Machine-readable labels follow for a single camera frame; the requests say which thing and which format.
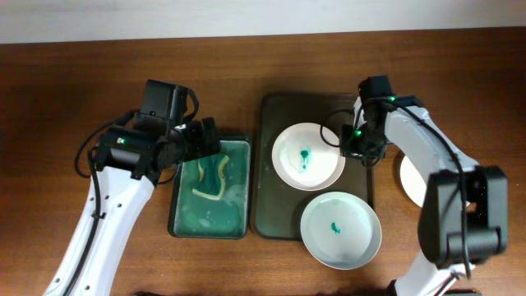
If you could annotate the white plate stained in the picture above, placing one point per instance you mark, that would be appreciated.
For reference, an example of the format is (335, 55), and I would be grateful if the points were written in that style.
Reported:
(340, 230)
(412, 182)
(303, 160)

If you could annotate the dark brown serving tray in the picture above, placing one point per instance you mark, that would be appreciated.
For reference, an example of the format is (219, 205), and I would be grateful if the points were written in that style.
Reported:
(276, 207)

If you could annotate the green water tray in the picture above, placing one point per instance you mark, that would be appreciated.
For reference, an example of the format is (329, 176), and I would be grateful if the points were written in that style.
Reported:
(192, 216)

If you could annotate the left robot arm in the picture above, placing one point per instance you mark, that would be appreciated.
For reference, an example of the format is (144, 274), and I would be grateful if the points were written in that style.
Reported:
(126, 163)

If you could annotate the white plate top stained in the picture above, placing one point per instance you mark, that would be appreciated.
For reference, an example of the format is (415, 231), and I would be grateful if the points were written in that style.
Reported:
(303, 160)

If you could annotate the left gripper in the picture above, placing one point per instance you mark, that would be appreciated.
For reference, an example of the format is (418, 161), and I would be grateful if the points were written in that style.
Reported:
(200, 149)

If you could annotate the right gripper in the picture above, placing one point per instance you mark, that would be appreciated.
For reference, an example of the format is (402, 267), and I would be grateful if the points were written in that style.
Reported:
(348, 150)

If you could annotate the white plate bottom stained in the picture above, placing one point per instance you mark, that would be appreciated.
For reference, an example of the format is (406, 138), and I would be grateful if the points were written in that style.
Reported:
(340, 230)

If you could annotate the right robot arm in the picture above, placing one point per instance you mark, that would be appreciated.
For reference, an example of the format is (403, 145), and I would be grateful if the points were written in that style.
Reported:
(464, 216)

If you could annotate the green yellow sponge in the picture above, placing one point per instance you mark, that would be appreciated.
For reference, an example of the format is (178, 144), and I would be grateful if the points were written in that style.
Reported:
(212, 182)

